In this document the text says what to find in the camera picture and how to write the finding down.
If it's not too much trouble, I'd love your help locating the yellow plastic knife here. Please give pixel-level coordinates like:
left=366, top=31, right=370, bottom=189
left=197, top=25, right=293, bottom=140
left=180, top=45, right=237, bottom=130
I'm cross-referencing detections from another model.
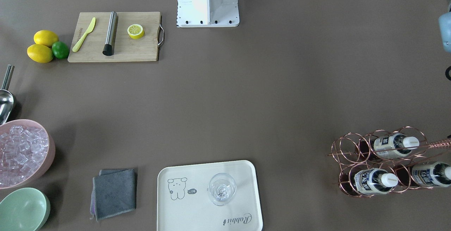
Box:
left=72, top=17, right=96, bottom=52

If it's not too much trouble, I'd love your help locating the folded grey cloth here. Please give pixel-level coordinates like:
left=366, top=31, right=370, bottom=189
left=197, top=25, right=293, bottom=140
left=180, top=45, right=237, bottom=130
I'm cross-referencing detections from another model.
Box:
left=90, top=169, right=137, bottom=221

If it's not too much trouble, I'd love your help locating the clear wine glass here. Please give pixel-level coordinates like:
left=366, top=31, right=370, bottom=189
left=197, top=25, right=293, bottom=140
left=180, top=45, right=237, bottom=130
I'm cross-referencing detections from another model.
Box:
left=208, top=172, right=237, bottom=206

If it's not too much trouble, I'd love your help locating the bamboo cutting board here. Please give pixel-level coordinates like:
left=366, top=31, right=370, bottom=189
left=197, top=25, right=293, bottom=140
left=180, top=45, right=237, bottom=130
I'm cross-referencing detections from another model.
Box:
left=68, top=11, right=164, bottom=63

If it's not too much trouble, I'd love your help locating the steel ice scoop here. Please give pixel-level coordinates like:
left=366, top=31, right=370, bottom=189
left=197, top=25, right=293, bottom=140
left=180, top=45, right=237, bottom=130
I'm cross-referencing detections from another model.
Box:
left=0, top=65, right=16, bottom=125

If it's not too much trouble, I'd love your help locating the half lemon slice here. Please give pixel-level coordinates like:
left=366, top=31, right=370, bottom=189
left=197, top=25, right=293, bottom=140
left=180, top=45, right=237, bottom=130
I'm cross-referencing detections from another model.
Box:
left=127, top=24, right=144, bottom=39

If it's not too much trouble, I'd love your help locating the tea bottle white cap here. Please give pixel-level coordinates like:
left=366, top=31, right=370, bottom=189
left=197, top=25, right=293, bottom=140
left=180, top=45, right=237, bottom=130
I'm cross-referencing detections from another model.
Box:
left=356, top=133, right=419, bottom=162

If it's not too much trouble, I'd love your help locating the mint green bowl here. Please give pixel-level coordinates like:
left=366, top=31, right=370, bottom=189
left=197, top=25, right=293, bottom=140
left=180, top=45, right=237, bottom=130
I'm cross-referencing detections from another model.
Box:
left=0, top=188, right=50, bottom=231

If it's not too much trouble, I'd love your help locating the cream serving tray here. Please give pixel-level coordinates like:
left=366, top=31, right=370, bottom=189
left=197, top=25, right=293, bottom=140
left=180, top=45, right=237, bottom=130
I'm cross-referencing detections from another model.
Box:
left=156, top=160, right=264, bottom=231

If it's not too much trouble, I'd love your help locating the whole yellow lemon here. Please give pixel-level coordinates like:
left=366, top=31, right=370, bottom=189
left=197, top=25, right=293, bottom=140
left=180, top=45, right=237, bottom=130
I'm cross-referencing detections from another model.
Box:
left=33, top=30, right=59, bottom=48
left=27, top=44, right=54, bottom=63

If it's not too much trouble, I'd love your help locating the copper wire bottle basket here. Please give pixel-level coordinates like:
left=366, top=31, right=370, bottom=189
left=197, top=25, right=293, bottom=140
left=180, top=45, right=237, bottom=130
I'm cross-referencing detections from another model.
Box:
left=330, top=126, right=450, bottom=197

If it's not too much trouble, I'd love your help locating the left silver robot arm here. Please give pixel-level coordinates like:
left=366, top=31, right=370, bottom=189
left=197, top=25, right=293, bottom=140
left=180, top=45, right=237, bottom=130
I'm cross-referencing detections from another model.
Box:
left=438, top=0, right=451, bottom=53

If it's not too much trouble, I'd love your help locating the steel muddler black tip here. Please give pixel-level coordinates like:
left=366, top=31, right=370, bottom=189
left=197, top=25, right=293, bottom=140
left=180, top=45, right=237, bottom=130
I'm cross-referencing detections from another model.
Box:
left=103, top=11, right=119, bottom=56

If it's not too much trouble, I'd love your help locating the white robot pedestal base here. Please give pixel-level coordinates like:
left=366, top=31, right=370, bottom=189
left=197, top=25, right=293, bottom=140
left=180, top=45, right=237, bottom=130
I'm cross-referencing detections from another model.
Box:
left=176, top=0, right=240, bottom=28

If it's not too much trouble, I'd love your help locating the green lime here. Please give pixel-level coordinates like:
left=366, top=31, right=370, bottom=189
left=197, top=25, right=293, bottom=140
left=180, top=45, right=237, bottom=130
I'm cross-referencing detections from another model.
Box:
left=51, top=41, right=70, bottom=59

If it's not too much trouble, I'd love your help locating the pink bowl of ice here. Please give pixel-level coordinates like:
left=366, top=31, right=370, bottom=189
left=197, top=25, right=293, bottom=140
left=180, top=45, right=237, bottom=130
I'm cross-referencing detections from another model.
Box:
left=0, top=120, right=55, bottom=189

